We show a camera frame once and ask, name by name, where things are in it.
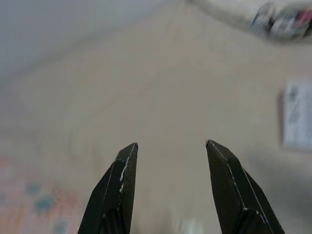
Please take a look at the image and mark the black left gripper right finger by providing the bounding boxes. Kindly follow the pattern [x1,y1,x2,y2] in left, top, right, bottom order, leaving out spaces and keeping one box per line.
[205,139,285,234]

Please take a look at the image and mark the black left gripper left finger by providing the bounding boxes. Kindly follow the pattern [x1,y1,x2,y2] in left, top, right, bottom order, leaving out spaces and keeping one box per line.
[78,142,139,234]

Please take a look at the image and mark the pink patterned pillow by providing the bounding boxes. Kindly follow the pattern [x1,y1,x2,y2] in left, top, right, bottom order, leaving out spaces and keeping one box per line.
[0,156,85,234]

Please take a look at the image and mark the white book blue letters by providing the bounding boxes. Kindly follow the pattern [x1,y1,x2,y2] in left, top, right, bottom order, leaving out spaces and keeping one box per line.
[282,81,312,151]

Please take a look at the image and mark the cream cartoon print quilt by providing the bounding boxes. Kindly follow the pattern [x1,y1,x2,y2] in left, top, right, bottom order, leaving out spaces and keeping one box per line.
[186,0,312,44]

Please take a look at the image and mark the cream sheeted bed mattress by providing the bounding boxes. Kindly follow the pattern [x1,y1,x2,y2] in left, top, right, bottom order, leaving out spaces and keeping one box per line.
[0,0,312,234]

